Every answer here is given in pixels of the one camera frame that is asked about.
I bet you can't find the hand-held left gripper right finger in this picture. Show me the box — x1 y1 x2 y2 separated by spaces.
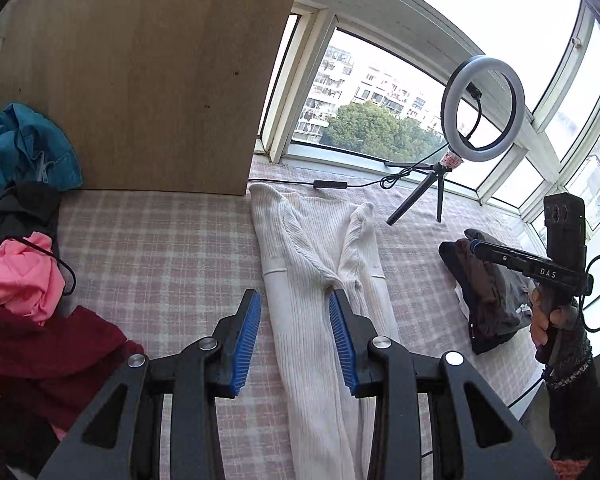
328 287 556 480

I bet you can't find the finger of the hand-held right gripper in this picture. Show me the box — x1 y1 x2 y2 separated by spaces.
470 240 528 273

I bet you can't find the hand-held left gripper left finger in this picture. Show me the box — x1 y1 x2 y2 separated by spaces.
37 289 263 480

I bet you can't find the white ribbed knit sweater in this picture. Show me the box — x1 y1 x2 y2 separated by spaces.
248 182 401 480

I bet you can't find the person's right forearm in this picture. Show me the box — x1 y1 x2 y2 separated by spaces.
542 305 600 461

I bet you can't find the person's right hand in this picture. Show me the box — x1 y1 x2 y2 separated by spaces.
529 285 578 351

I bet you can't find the dark brown folded garment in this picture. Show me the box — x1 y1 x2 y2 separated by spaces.
439 239 533 356

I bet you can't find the grey folded garment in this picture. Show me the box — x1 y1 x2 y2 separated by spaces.
464 228 533 331

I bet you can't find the black tripod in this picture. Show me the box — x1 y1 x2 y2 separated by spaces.
386 150 463 226

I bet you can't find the plaid bed sheet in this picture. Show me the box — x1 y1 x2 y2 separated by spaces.
50 162 556 480

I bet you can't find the green tree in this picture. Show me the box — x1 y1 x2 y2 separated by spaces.
322 101 448 163

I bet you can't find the maroon garment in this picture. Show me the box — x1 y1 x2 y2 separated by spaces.
0 305 146 433

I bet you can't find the apartment building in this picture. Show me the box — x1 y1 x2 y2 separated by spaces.
292 45 443 143

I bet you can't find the pink garment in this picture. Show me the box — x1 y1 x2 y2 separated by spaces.
0 231 67 326

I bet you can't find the black garment with gold print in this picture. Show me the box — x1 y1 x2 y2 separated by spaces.
0 370 66 480

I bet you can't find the wooden board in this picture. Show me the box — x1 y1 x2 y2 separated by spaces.
0 0 308 197

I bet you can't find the blue garment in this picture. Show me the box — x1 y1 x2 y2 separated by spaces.
0 103 83 203

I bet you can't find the black ring light cable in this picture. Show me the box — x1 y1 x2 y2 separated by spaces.
250 80 483 191

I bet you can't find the black drawstring cord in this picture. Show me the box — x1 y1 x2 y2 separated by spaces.
10 236 77 297

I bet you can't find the white window frame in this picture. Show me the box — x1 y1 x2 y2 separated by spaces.
255 0 600 241

